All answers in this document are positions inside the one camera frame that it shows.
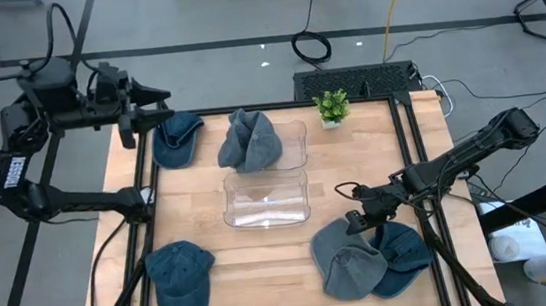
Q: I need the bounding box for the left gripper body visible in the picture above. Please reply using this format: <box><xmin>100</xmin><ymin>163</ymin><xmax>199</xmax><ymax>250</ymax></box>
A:
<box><xmin>88</xmin><ymin>59</ymin><xmax>142</xmax><ymax>154</ymax></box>

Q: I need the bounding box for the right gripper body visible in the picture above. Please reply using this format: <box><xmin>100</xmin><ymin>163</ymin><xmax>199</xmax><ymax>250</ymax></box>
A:
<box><xmin>350</xmin><ymin>179</ymin><xmax>411</xmax><ymax>226</ymax></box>

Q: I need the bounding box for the dark blue denim cap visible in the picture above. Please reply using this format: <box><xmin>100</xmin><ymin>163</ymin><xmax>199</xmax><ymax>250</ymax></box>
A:
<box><xmin>149</xmin><ymin>107</ymin><xmax>210</xmax><ymax>172</ymax></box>
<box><xmin>142</xmin><ymin>236</ymin><xmax>221</xmax><ymax>306</ymax></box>
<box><xmin>364</xmin><ymin>215</ymin><xmax>438</xmax><ymax>301</ymax></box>

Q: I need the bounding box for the clear plastic bin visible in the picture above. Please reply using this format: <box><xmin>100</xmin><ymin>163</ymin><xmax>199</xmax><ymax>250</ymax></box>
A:
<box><xmin>219</xmin><ymin>118</ymin><xmax>312</xmax><ymax>178</ymax></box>
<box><xmin>218</xmin><ymin>165</ymin><xmax>314</xmax><ymax>233</ymax></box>

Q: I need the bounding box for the green plant in white pot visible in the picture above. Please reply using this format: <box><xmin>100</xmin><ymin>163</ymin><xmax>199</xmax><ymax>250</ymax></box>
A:
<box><xmin>310</xmin><ymin>87</ymin><xmax>353</xmax><ymax>132</ymax></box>

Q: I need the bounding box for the black mesh computer tower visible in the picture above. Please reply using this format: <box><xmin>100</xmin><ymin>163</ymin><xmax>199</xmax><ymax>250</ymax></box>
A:
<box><xmin>291</xmin><ymin>59</ymin><xmax>423</xmax><ymax>105</ymax></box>

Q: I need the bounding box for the white round object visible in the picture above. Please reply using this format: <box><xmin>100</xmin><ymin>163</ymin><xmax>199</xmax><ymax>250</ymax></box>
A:
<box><xmin>522</xmin><ymin>253</ymin><xmax>546</xmax><ymax>286</ymax></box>
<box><xmin>487</xmin><ymin>232</ymin><xmax>522</xmax><ymax>264</ymax></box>

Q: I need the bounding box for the black bar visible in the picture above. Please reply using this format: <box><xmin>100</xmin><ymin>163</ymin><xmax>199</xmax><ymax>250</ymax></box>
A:
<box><xmin>475</xmin><ymin>178</ymin><xmax>546</xmax><ymax>236</ymax></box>

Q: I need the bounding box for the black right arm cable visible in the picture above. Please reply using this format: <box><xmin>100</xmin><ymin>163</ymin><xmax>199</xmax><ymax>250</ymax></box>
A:
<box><xmin>333</xmin><ymin>174</ymin><xmax>409</xmax><ymax>208</ymax></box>

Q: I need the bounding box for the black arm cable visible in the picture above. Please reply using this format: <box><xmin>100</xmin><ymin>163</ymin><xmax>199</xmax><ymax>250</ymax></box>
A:
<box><xmin>0</xmin><ymin>0</ymin><xmax>103</xmax><ymax>156</ymax></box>
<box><xmin>333</xmin><ymin>174</ymin><xmax>409</xmax><ymax>208</ymax></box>

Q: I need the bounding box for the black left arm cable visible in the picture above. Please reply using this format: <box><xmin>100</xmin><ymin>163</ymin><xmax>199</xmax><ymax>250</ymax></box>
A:
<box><xmin>0</xmin><ymin>0</ymin><xmax>103</xmax><ymax>156</ymax></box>

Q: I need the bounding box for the black aluminium table frame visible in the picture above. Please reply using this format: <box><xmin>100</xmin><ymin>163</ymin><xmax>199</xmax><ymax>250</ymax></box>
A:
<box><xmin>61</xmin><ymin>80</ymin><xmax>508</xmax><ymax>306</ymax></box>

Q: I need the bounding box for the white power cable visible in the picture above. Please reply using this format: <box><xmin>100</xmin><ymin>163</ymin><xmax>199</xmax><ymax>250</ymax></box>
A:
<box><xmin>419</xmin><ymin>72</ymin><xmax>456</xmax><ymax>121</ymax></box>

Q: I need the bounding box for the black coiled cable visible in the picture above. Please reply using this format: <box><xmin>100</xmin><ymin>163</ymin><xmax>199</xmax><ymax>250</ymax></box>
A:
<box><xmin>286</xmin><ymin>0</ymin><xmax>335</xmax><ymax>68</ymax></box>

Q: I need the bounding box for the black floor cable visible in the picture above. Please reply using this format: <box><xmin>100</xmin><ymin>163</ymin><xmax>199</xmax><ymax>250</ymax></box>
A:
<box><xmin>439</xmin><ymin>68</ymin><xmax>546</xmax><ymax>107</ymax></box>

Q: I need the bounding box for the yellow cable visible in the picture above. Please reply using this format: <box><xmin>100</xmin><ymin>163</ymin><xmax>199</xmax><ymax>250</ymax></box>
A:
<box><xmin>376</xmin><ymin>0</ymin><xmax>419</xmax><ymax>63</ymax></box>

